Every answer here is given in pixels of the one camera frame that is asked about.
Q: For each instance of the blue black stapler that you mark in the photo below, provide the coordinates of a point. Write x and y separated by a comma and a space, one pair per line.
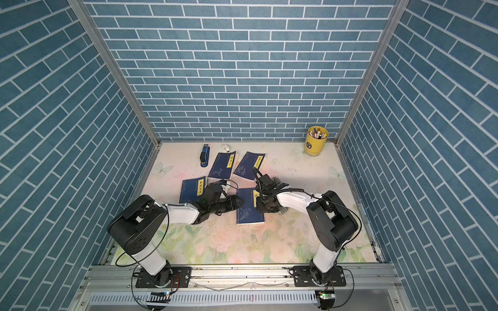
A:
204, 156

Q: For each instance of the blue book Mengxi notes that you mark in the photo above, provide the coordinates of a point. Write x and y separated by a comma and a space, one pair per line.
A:
192, 189

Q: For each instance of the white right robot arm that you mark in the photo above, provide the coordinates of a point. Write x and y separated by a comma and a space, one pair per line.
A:
335, 225

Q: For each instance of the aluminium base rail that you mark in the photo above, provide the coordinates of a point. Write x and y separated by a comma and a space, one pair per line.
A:
244, 287

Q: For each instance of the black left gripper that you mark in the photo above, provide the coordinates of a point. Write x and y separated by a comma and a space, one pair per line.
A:
232, 199

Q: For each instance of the yellow pen holder cup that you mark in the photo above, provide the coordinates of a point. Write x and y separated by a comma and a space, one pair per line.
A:
315, 140

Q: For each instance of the blue book Yuewei notes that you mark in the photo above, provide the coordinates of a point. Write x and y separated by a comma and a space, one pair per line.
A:
249, 161

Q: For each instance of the blue book Zhuangzi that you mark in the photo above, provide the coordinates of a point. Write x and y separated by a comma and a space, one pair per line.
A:
248, 213

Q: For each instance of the grey striped cleaning cloth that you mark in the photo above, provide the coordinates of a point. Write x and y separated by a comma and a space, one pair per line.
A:
282, 210

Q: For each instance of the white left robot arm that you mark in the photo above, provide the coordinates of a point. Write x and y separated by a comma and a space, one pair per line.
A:
136, 226

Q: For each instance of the blue book Hanfeizi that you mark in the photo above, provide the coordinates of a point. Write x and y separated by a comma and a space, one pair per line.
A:
223, 166

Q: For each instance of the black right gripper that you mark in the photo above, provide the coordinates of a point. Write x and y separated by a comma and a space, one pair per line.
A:
261, 210

